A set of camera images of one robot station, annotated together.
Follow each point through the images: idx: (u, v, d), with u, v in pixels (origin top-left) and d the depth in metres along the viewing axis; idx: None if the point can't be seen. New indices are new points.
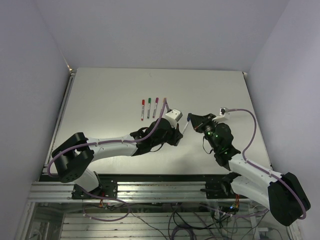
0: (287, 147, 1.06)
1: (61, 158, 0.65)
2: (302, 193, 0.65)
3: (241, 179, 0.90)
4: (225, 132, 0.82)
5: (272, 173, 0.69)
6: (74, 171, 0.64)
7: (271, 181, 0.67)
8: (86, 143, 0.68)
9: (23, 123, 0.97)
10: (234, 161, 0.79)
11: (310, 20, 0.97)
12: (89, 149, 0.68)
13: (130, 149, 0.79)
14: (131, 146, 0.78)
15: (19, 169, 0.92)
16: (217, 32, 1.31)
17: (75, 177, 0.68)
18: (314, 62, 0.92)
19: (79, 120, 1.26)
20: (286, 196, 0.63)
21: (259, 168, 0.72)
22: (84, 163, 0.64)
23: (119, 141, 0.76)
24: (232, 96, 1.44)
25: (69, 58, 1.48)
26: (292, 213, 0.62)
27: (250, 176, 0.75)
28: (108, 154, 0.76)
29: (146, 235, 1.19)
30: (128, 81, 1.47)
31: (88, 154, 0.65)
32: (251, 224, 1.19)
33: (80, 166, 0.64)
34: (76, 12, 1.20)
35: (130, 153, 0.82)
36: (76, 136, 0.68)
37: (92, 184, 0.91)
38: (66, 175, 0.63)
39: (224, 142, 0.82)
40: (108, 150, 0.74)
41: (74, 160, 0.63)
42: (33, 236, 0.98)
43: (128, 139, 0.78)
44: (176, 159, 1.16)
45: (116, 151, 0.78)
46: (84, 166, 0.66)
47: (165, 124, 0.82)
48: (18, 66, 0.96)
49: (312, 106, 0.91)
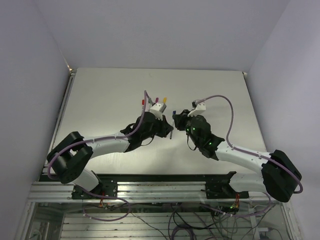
0: (287, 147, 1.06)
1: (61, 158, 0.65)
2: (292, 165, 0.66)
3: (237, 176, 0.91)
4: (200, 122, 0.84)
5: (261, 154, 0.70)
6: (75, 170, 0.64)
7: (262, 162, 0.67)
8: (83, 141, 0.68)
9: (24, 123, 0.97)
10: (221, 150, 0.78)
11: (310, 21, 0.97)
12: (86, 146, 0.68)
13: (123, 145, 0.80)
14: (123, 141, 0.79)
15: (19, 169, 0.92)
16: (218, 31, 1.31)
17: (75, 176, 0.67)
18: (314, 63, 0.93)
19: (80, 121, 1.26)
20: (278, 173, 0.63)
21: (247, 151, 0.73)
22: (84, 160, 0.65)
23: (112, 137, 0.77)
24: (232, 96, 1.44)
25: (69, 58, 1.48)
26: (288, 188, 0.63)
27: (240, 163, 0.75)
28: (105, 150, 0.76)
29: (146, 235, 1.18)
30: (129, 81, 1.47)
31: (88, 150, 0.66)
32: (251, 224, 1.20)
33: (81, 163, 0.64)
34: (77, 12, 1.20)
35: (123, 149, 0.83)
36: (73, 135, 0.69)
37: (92, 182, 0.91)
38: (67, 175, 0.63)
39: (203, 132, 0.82)
40: (106, 146, 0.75)
41: (74, 158, 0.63)
42: (33, 236, 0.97)
43: (121, 135, 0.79)
44: (176, 159, 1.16)
45: (113, 147, 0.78)
46: (84, 164, 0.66)
47: (151, 116, 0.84)
48: (19, 66, 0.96)
49: (313, 107, 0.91)
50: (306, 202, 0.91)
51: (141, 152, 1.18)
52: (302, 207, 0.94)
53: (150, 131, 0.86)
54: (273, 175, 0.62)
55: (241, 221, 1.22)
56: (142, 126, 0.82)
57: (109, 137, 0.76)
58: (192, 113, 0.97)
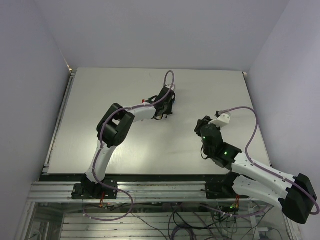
0: (288, 147, 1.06)
1: (108, 126, 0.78)
2: (312, 191, 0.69)
3: (242, 181, 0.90)
4: (210, 131, 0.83)
5: (285, 177, 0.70)
6: (123, 133, 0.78)
7: (287, 186, 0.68)
8: (123, 109, 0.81)
9: (24, 123, 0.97)
10: (239, 164, 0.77)
11: (310, 21, 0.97)
12: (127, 112, 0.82)
13: (152, 111, 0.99)
14: (152, 109, 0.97)
15: (19, 169, 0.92)
16: (218, 32, 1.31)
17: (122, 140, 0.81)
18: (314, 63, 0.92)
19: (80, 121, 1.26)
20: (301, 197, 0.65)
21: (270, 172, 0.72)
22: (128, 124, 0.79)
23: (142, 105, 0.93)
24: (231, 96, 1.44)
25: (69, 59, 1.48)
26: (306, 210, 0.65)
27: (257, 179, 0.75)
28: (139, 116, 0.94)
29: (146, 235, 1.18)
30: (128, 81, 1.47)
31: (130, 116, 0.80)
32: (251, 224, 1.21)
33: (126, 128, 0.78)
34: (77, 13, 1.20)
35: (150, 117, 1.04)
36: (114, 106, 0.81)
37: (103, 174, 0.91)
38: (117, 139, 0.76)
39: (214, 141, 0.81)
40: (140, 113, 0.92)
41: (121, 123, 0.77)
42: (33, 236, 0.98)
43: (148, 104, 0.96)
44: (177, 159, 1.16)
45: (143, 115, 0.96)
46: (129, 127, 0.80)
47: (170, 93, 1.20)
48: (18, 66, 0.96)
49: (313, 106, 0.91)
50: None
51: (141, 152, 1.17)
52: None
53: (167, 103, 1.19)
54: (298, 202, 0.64)
55: (241, 221, 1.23)
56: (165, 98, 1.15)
57: (141, 106, 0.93)
58: (213, 122, 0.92)
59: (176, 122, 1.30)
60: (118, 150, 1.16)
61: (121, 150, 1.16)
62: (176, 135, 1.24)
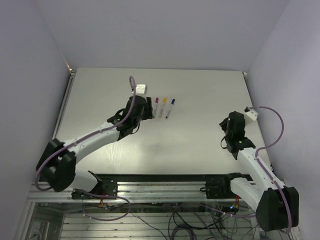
0: (287, 147, 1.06)
1: (48, 166, 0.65)
2: (295, 211, 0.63)
3: (241, 180, 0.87)
4: (238, 117, 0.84)
5: (275, 180, 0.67)
6: (64, 174, 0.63)
7: (271, 187, 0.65)
8: (63, 147, 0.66)
9: (23, 123, 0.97)
10: (243, 153, 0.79)
11: (310, 21, 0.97)
12: (70, 149, 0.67)
13: (113, 135, 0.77)
14: (111, 131, 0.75)
15: (19, 168, 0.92)
16: (217, 31, 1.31)
17: (69, 180, 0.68)
18: (314, 64, 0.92)
19: (80, 121, 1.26)
20: (277, 204, 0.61)
21: (265, 170, 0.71)
22: (71, 165, 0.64)
23: (97, 132, 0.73)
24: (232, 96, 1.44)
25: (69, 59, 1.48)
26: (275, 221, 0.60)
27: (252, 173, 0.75)
28: (92, 147, 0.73)
29: (146, 235, 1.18)
30: (128, 81, 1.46)
31: (72, 155, 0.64)
32: (251, 224, 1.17)
33: (68, 167, 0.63)
34: (76, 13, 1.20)
35: (116, 138, 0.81)
36: (52, 143, 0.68)
37: (89, 183, 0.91)
38: (59, 180, 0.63)
39: (235, 126, 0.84)
40: (90, 145, 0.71)
41: (60, 166, 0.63)
42: (33, 236, 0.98)
43: (105, 128, 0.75)
44: (177, 158, 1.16)
45: (100, 142, 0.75)
46: (73, 168, 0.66)
47: (141, 99, 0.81)
48: (18, 66, 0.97)
49: (313, 106, 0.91)
50: (304, 201, 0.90)
51: (141, 152, 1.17)
52: (299, 206, 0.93)
53: (141, 114, 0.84)
54: (270, 204, 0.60)
55: (241, 221, 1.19)
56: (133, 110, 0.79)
57: (91, 134, 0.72)
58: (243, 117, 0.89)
59: (177, 122, 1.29)
60: (118, 150, 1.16)
61: (121, 151, 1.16)
62: (176, 135, 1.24)
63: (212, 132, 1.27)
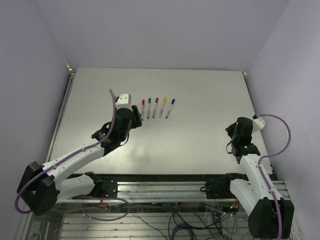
0: (287, 147, 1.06)
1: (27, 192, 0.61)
2: (288, 223, 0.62)
3: (239, 183, 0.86)
4: (246, 122, 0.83)
5: (273, 190, 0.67)
6: (42, 201, 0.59)
7: (267, 196, 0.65)
8: (42, 172, 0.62)
9: (23, 123, 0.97)
10: (246, 158, 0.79)
11: (310, 20, 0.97)
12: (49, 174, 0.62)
13: (97, 152, 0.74)
14: (95, 149, 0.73)
15: (19, 168, 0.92)
16: (217, 31, 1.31)
17: (50, 204, 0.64)
18: (314, 64, 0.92)
19: (80, 121, 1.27)
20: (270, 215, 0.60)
21: (264, 179, 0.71)
22: (49, 192, 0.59)
23: (80, 150, 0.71)
24: (231, 96, 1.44)
25: (69, 59, 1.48)
26: (265, 229, 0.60)
27: (251, 179, 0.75)
28: (75, 166, 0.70)
29: (146, 235, 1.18)
30: (128, 81, 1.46)
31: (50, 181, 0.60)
32: None
33: (47, 195, 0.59)
34: (76, 13, 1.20)
35: (102, 154, 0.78)
36: (31, 167, 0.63)
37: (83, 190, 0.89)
38: (39, 207, 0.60)
39: (242, 130, 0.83)
40: (72, 165, 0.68)
41: (37, 193, 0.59)
42: (33, 236, 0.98)
43: (88, 146, 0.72)
44: (176, 158, 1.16)
45: (85, 161, 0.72)
46: (53, 193, 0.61)
47: (125, 112, 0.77)
48: (18, 66, 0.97)
49: (313, 106, 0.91)
50: (304, 201, 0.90)
51: (141, 152, 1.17)
52: (299, 205, 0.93)
53: (129, 126, 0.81)
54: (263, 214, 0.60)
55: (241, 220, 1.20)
56: (118, 125, 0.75)
57: (73, 153, 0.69)
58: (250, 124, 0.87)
59: (176, 122, 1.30)
60: (118, 151, 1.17)
61: (121, 151, 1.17)
62: (176, 135, 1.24)
63: (212, 132, 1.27)
